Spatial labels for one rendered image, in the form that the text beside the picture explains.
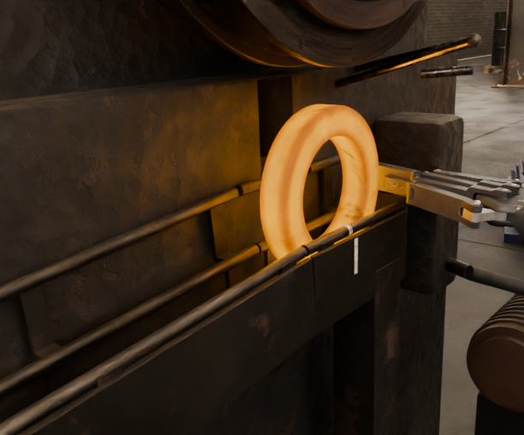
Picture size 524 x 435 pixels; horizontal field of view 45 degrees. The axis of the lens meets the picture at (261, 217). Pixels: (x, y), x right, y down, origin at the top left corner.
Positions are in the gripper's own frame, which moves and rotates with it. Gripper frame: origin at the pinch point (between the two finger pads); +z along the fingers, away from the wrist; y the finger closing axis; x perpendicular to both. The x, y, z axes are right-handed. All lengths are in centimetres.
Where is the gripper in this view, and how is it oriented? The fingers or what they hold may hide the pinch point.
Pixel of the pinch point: (389, 178)
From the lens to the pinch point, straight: 76.5
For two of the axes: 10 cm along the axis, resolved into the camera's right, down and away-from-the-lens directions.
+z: -7.6, -2.4, 6.0
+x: 0.3, -9.4, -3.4
